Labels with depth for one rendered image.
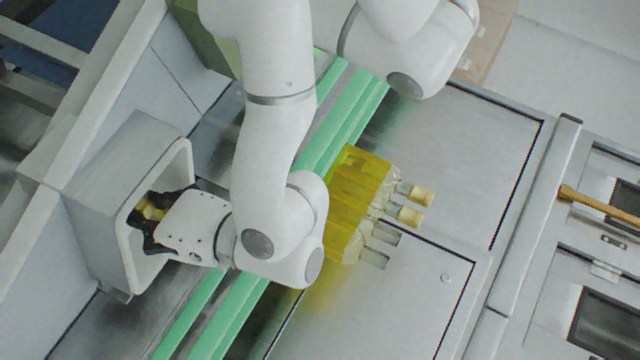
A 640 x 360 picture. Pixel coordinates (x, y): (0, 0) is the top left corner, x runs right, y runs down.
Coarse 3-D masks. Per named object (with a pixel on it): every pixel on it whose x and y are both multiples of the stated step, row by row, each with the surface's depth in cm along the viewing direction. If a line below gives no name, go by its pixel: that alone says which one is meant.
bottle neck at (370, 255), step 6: (366, 246) 132; (366, 252) 132; (372, 252) 132; (378, 252) 132; (360, 258) 132; (366, 258) 132; (372, 258) 131; (378, 258) 131; (384, 258) 131; (372, 264) 132; (378, 264) 131; (384, 264) 131
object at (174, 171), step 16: (176, 144) 102; (160, 160) 100; (176, 160) 108; (160, 176) 114; (176, 176) 112; (192, 176) 111; (144, 192) 97; (160, 192) 117; (128, 208) 95; (128, 240) 116; (128, 256) 101; (144, 256) 115; (160, 256) 115; (128, 272) 105; (144, 272) 113; (144, 288) 112
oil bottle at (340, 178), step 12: (336, 168) 140; (348, 168) 141; (324, 180) 139; (336, 180) 139; (348, 180) 139; (360, 180) 139; (372, 180) 139; (348, 192) 138; (360, 192) 137; (372, 192) 138; (384, 192) 138; (372, 204) 137; (384, 204) 137
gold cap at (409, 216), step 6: (402, 210) 137; (408, 210) 137; (414, 210) 138; (402, 216) 137; (408, 216) 137; (414, 216) 137; (420, 216) 137; (402, 222) 138; (408, 222) 137; (414, 222) 137; (420, 222) 137; (414, 228) 138
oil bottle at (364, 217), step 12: (336, 192) 137; (336, 204) 136; (348, 204) 136; (360, 204) 136; (336, 216) 134; (348, 216) 134; (360, 216) 134; (372, 216) 135; (360, 228) 134; (372, 228) 134
